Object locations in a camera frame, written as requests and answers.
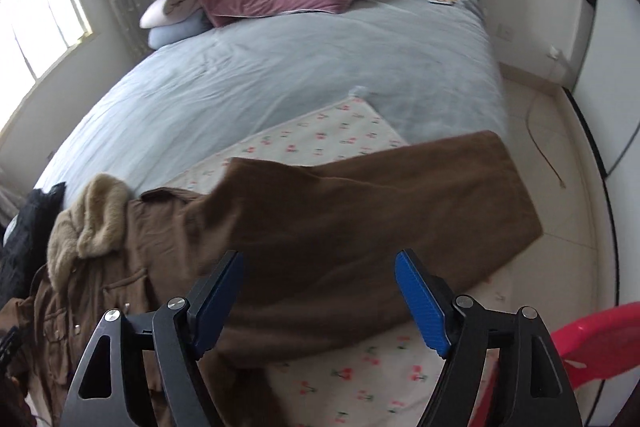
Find brown fur-collared coat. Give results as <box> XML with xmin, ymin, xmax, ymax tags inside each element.
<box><xmin>1</xmin><ymin>131</ymin><xmax>542</xmax><ymax>426</ymax></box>

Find red plastic stool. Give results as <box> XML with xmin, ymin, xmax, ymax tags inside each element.
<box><xmin>471</xmin><ymin>303</ymin><xmax>639</xmax><ymax>426</ymax></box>

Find cherry print white blanket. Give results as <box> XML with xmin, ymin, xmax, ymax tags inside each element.
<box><xmin>171</xmin><ymin>97</ymin><xmax>528</xmax><ymax>426</ymax></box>

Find black quilted jacket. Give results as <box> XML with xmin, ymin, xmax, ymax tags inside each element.
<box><xmin>1</xmin><ymin>182</ymin><xmax>66</xmax><ymax>307</ymax></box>

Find light blue bed sheet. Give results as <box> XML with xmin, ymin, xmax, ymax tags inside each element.
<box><xmin>34</xmin><ymin>0</ymin><xmax>508</xmax><ymax>196</ymax></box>

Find folded light blue blanket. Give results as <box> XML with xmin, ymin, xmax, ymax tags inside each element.
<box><xmin>148</xmin><ymin>10</ymin><xmax>213</xmax><ymax>50</ymax></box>

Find window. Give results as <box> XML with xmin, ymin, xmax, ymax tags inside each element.
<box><xmin>1</xmin><ymin>0</ymin><xmax>92</xmax><ymax>126</ymax></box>

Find brown cable on floor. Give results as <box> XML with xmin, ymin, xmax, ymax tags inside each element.
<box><xmin>525</xmin><ymin>91</ymin><xmax>569</xmax><ymax>189</ymax></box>

